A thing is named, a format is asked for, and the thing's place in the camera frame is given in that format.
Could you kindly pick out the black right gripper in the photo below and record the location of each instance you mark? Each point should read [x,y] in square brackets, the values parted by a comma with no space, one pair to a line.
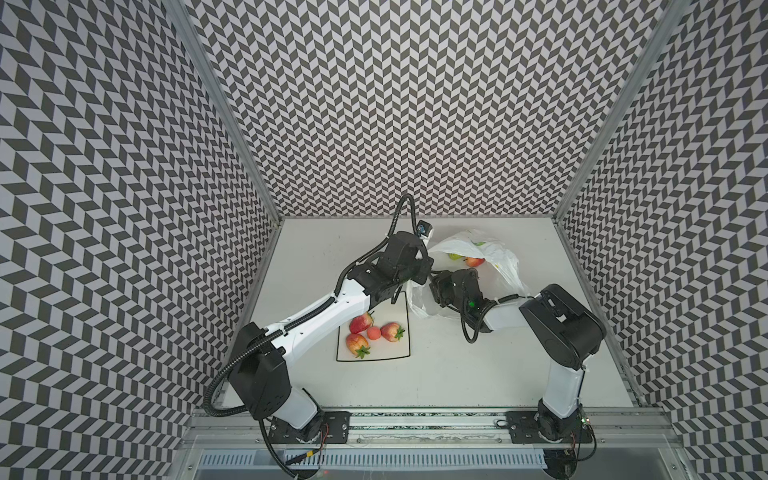
[442,287]

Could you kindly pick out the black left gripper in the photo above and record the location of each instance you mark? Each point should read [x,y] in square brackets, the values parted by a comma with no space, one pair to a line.
[425,268]

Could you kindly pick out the red fake apple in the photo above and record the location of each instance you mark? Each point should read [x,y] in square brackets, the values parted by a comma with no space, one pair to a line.
[472,262]

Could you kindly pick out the red fake strawberry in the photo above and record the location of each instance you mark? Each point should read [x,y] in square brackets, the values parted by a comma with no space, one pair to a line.
[393,332]
[358,345]
[361,323]

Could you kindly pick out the small red fake fruit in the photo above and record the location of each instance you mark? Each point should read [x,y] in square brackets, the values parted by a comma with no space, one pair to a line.
[373,333]

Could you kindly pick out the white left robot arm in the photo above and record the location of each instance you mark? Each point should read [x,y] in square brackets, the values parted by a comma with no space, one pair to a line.
[262,357]

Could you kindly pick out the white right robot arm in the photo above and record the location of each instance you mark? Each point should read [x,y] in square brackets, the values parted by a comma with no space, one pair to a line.
[569,333]

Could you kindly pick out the white mat with black border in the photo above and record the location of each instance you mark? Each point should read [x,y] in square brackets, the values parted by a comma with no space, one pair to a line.
[381,349]

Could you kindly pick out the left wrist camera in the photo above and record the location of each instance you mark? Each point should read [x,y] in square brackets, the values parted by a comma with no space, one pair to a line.
[424,229]

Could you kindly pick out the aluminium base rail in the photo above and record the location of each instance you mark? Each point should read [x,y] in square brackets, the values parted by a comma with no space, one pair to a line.
[608,442]

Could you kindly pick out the aluminium left corner post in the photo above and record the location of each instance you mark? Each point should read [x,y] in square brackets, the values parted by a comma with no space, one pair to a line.
[188,37]

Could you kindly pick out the aluminium corner post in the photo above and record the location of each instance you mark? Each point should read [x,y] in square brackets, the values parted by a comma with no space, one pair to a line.
[188,37]
[646,61]

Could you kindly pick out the aluminium right corner post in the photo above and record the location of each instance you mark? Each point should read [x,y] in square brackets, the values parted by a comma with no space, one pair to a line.
[646,61]

